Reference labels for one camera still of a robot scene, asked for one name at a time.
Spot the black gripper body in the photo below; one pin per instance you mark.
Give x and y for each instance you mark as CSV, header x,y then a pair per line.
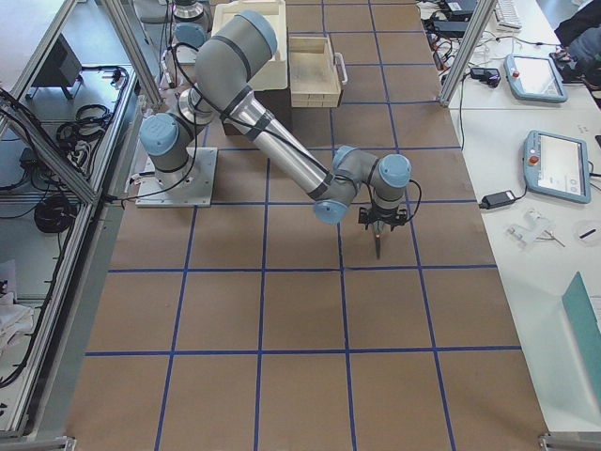
x,y
380,225

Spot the wooden drawer with white handle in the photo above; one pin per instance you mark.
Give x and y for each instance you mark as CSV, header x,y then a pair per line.
x,y
317,74

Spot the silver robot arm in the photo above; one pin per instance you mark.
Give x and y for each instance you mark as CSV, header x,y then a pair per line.
x,y
193,23
224,66

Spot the black power adapter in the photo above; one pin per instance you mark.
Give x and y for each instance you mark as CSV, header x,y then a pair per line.
x,y
497,200

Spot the dark brown wooden cabinet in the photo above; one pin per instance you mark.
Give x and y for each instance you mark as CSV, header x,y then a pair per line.
x,y
249,105

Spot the blue teach pendant near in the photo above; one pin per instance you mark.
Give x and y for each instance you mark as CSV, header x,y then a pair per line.
x,y
557,166

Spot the blue teach pendant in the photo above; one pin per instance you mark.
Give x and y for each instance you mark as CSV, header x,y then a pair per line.
x,y
557,166
534,78

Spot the white plastic bin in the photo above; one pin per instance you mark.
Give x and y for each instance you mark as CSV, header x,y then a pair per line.
x,y
265,38

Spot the blue teach pendant far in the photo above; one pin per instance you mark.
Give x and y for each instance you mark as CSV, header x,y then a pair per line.
x,y
534,78

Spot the teal laptop lid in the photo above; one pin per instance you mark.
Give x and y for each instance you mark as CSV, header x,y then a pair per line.
x,y
585,328

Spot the white keyboard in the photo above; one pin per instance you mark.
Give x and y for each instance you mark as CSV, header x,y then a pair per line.
x,y
506,16

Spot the black monitor on floor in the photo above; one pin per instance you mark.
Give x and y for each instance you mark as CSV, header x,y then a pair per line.
x,y
61,69

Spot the white crumpled cloth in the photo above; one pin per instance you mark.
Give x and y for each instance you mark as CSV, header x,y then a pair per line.
x,y
16,320

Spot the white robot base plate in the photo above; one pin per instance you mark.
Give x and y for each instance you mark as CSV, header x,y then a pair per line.
x,y
188,187

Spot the aluminium frame post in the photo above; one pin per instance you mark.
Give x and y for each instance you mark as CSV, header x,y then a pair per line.
x,y
474,32

